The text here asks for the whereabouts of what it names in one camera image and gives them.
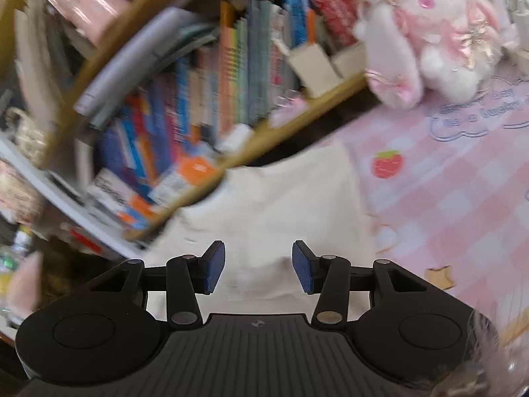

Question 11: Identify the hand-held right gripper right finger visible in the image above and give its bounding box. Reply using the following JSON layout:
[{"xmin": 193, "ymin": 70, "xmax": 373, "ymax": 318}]
[{"xmin": 291, "ymin": 239, "xmax": 434, "ymax": 332}]

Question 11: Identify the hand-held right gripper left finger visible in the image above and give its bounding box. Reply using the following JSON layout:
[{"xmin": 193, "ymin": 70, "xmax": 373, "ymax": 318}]
[{"xmin": 85, "ymin": 240, "xmax": 226, "ymax": 331}]

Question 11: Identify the cream t-shirt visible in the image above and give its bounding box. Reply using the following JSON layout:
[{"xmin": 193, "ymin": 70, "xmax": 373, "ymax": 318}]
[{"xmin": 142, "ymin": 138, "xmax": 379, "ymax": 323}]

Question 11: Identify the long white orange box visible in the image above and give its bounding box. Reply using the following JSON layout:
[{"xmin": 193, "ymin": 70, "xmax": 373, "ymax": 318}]
[{"xmin": 149, "ymin": 155, "xmax": 222, "ymax": 209}]

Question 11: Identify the tall white orange box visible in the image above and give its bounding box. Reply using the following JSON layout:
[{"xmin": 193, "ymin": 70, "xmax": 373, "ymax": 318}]
[{"xmin": 89, "ymin": 169, "xmax": 160, "ymax": 232}]

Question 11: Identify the white framed wooden bookshelf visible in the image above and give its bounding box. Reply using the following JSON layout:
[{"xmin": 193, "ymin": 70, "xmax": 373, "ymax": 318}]
[{"xmin": 0, "ymin": 0, "xmax": 373, "ymax": 265}]

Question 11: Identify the pink checked cartoon desk mat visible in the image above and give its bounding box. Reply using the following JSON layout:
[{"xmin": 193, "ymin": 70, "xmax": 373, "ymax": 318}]
[{"xmin": 144, "ymin": 62, "xmax": 529, "ymax": 348}]

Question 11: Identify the row of colourful books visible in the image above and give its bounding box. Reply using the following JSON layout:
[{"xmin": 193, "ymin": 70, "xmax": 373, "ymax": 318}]
[{"xmin": 95, "ymin": 0, "xmax": 373, "ymax": 232}]

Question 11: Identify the small cardboard box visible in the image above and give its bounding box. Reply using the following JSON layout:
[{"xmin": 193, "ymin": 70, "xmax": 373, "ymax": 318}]
[{"xmin": 287, "ymin": 43, "xmax": 344, "ymax": 98}]

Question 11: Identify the grey fluffy fabric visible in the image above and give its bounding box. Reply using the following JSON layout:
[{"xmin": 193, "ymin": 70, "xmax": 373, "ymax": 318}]
[{"xmin": 430, "ymin": 310, "xmax": 515, "ymax": 397}]

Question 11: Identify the small beige box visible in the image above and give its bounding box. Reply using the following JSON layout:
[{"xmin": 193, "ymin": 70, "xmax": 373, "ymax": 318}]
[{"xmin": 331, "ymin": 43, "xmax": 368, "ymax": 78}]

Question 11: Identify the white tablet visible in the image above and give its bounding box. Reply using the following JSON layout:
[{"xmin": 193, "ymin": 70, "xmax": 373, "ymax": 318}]
[{"xmin": 73, "ymin": 7, "xmax": 207, "ymax": 114}]

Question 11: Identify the cream quilted handbag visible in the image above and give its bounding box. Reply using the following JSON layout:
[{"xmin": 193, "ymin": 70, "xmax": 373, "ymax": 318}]
[{"xmin": 5, "ymin": 107, "xmax": 48, "ymax": 164}]

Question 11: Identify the pink white plush bunny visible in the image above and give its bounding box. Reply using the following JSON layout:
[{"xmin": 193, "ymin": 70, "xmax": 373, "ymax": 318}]
[{"xmin": 353, "ymin": 0, "xmax": 519, "ymax": 110}]

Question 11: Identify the pink box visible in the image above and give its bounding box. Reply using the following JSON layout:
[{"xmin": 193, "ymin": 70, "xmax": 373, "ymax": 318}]
[{"xmin": 43, "ymin": 0, "xmax": 133, "ymax": 46}]

